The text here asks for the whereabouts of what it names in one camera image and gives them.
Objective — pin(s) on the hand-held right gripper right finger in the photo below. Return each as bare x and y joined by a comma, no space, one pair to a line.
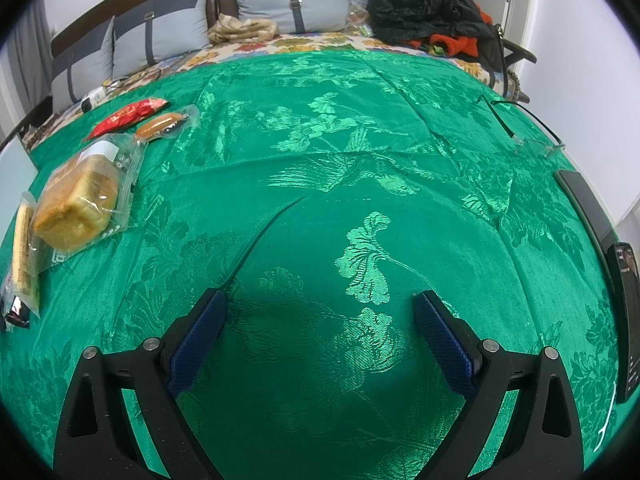
445,345

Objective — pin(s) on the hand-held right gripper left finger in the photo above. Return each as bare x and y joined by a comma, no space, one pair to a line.
197,345

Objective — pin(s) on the clear-wrapped bread loaf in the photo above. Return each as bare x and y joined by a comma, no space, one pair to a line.
80,205

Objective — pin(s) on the clear-wrapped sausage bun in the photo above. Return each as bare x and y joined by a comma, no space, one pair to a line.
162,124

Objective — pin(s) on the red snack packet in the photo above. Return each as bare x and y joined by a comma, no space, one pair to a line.
125,117

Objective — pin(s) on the black remote control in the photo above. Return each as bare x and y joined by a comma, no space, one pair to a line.
626,320

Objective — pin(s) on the small dark snack packet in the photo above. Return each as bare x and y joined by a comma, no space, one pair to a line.
12,312

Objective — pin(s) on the clear-wrapped cracker packet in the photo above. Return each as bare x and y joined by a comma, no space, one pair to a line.
22,255

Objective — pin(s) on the green floral satin blanket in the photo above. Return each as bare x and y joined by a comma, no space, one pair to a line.
320,185

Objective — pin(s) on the clear eyeglasses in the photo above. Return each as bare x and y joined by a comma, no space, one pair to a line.
542,146

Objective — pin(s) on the pale blue box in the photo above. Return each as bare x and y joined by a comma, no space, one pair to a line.
15,180

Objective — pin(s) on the white charger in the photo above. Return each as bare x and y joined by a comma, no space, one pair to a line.
89,102

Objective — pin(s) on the red orange garment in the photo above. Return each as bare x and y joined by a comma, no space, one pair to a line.
452,42

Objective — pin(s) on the dark chair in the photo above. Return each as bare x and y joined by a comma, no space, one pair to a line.
520,51

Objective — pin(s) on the beige folded cloth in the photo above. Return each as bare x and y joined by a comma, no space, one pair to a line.
242,29

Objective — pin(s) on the black and orange jackets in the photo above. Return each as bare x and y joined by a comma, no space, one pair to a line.
425,7

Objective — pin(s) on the grey curtain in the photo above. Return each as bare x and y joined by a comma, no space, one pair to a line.
30,50

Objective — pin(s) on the clear plastic bag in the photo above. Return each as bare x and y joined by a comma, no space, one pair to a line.
360,12

